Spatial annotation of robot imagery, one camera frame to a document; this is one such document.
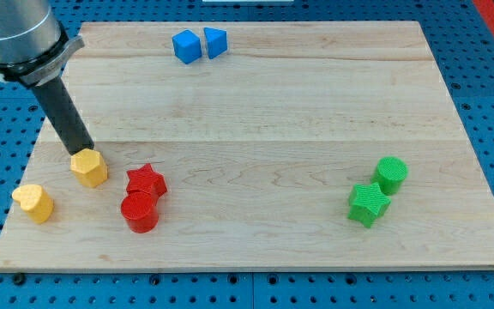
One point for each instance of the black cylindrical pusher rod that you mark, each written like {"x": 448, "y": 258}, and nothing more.
{"x": 59, "y": 108}

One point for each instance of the green star block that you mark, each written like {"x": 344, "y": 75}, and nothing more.
{"x": 367, "y": 203}

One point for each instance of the red star block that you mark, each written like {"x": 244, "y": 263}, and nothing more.
{"x": 145, "y": 179}

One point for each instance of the blue cube block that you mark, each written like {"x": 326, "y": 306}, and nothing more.
{"x": 187, "y": 46}

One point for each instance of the wooden board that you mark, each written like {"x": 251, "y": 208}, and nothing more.
{"x": 260, "y": 148}

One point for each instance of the red cylinder block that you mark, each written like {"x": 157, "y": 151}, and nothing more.
{"x": 140, "y": 212}

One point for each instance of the blue triangle block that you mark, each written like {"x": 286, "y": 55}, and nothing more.
{"x": 216, "y": 41}

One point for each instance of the green cylinder block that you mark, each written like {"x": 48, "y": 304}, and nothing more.
{"x": 390, "y": 173}

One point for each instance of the yellow heart block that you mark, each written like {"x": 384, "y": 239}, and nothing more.
{"x": 34, "y": 201}

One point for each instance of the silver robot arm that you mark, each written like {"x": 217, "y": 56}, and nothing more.
{"x": 34, "y": 47}

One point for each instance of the yellow hexagon block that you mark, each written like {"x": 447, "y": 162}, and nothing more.
{"x": 89, "y": 167}

